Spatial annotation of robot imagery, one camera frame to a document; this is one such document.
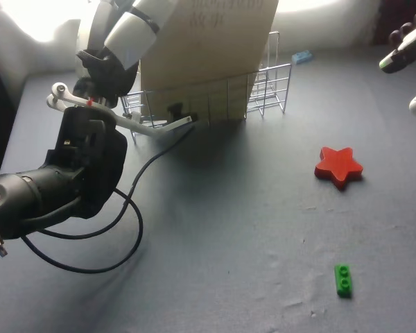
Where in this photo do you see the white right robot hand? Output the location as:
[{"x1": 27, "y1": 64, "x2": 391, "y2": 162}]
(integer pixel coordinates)
[{"x1": 379, "y1": 9, "x2": 416, "y2": 122}]

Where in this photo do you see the red star block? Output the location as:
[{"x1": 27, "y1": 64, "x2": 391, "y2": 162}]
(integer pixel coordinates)
[{"x1": 314, "y1": 146, "x2": 364, "y2": 192}]

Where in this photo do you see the white wire file rack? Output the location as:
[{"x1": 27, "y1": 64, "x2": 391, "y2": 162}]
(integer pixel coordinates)
[{"x1": 120, "y1": 31, "x2": 293, "y2": 144}]

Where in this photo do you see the green toy brick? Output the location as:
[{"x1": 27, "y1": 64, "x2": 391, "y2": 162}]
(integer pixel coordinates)
[{"x1": 333, "y1": 263, "x2": 354, "y2": 298}]

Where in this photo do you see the cream paperback book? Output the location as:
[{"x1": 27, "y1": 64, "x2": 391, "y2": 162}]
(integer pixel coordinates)
[{"x1": 139, "y1": 0, "x2": 280, "y2": 126}]

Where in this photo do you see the blue toy brick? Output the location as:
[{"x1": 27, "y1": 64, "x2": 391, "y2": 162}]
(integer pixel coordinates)
[{"x1": 291, "y1": 51, "x2": 313, "y2": 66}]

